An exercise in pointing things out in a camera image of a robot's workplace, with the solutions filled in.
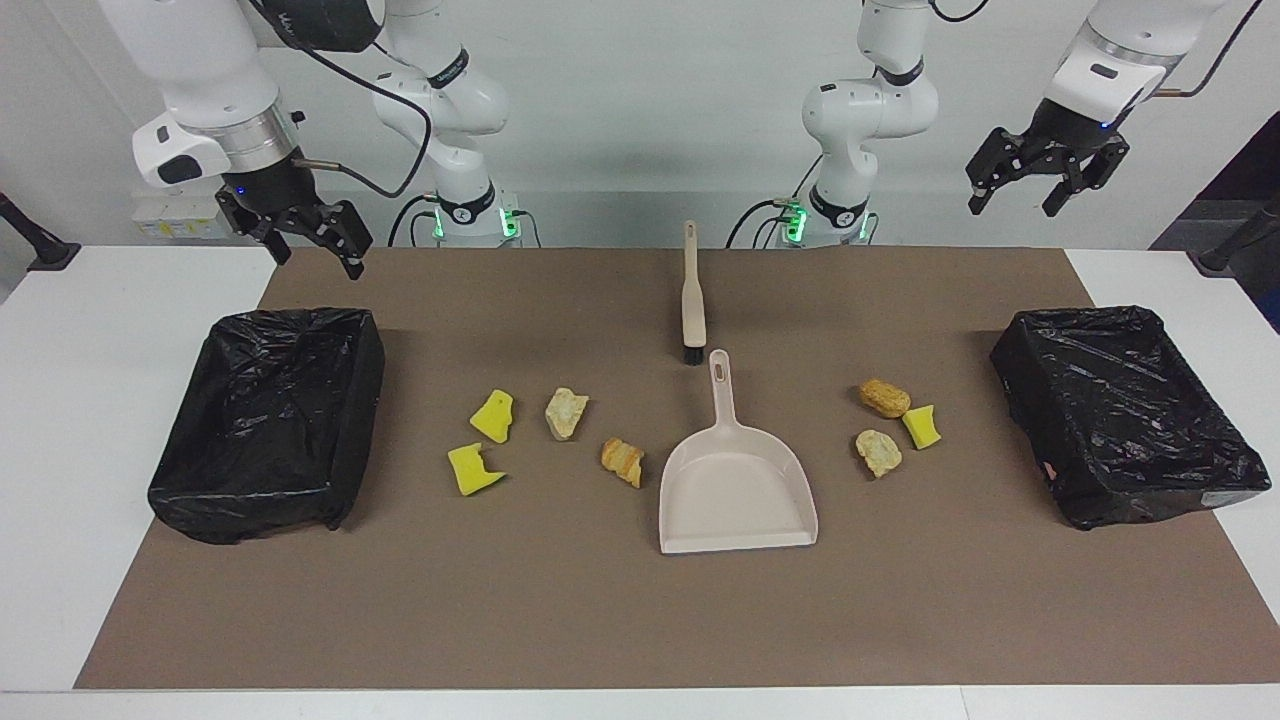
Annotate black bag lined bin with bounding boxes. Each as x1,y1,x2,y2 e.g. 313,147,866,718
147,306,387,547

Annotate white wall socket box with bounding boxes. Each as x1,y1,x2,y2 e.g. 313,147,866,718
131,192,229,242

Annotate pale bread chunk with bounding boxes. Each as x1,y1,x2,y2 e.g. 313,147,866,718
544,386,591,442

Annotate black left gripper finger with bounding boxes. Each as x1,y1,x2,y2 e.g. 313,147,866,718
1041,149,1127,219
965,127,1032,217

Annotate black bin with pink label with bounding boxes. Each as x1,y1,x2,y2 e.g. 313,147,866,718
989,304,1274,532

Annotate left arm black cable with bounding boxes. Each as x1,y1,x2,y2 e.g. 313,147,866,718
930,0,1267,102

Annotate notched yellow sponge chunk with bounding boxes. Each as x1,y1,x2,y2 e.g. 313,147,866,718
446,442,507,498

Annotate pale crusty bread piece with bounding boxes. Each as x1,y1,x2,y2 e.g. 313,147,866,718
854,428,904,480

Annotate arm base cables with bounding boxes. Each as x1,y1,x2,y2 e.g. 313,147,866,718
387,192,544,250
724,197,882,250

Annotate brown table mat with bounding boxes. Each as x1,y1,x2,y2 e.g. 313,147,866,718
74,246,1280,691

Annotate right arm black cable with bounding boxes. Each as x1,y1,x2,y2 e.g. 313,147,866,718
245,0,437,201

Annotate beige plastic dustpan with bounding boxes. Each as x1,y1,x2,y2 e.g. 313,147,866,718
657,348,820,556

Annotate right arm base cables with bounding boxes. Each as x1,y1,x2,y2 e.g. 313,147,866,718
387,192,544,250

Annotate orange striped pastry piece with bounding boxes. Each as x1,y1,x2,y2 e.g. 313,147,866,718
600,436,646,490

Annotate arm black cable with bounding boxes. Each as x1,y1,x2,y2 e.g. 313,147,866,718
930,0,1267,102
245,0,437,201

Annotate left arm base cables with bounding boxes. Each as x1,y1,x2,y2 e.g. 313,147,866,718
724,197,882,250

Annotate black stand leg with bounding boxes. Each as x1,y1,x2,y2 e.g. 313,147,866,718
1186,194,1280,277
0,191,82,274

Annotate small yellow sponge piece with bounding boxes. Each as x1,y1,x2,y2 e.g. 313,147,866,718
901,403,944,452

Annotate beige hand brush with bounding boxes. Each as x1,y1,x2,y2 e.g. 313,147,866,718
681,220,710,367

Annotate brown bread roll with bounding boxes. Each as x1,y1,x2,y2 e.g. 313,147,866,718
858,378,913,420

